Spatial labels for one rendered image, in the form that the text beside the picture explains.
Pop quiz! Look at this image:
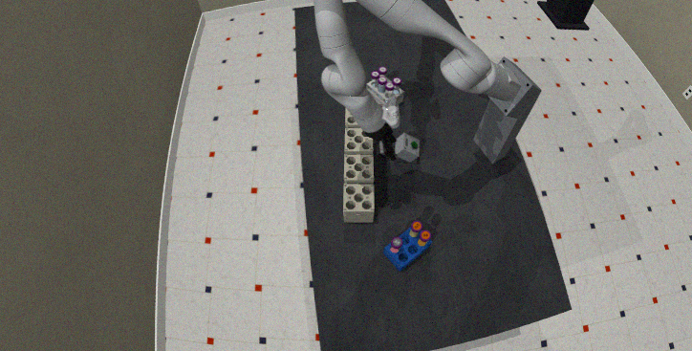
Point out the blue tube rack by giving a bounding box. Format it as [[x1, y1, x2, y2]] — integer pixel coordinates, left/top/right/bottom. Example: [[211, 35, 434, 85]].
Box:
[[383, 227, 432, 271]]

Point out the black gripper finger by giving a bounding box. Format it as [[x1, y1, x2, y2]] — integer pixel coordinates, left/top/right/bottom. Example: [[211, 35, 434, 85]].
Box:
[[389, 127, 397, 143], [378, 132, 398, 161]]

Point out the conical tube with yellow liquid and purple cap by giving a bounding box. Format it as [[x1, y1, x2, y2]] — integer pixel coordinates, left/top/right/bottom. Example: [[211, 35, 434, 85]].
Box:
[[409, 221, 422, 237]]

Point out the cream tube adapter block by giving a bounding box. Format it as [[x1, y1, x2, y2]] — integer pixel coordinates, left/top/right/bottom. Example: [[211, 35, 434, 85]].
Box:
[[345, 108, 360, 128], [344, 155, 374, 185], [344, 128, 373, 155], [343, 184, 375, 223]]

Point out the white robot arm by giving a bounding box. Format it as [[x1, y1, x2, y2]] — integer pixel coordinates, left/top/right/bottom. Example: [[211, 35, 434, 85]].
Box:
[[314, 0, 522, 133]]

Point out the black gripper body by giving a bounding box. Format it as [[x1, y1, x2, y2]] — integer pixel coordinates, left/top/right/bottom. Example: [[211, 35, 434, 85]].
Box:
[[363, 122, 390, 145]]

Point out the white tube rack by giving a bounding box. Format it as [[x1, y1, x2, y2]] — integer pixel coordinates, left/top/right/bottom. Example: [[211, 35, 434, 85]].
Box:
[[367, 78, 404, 106]]

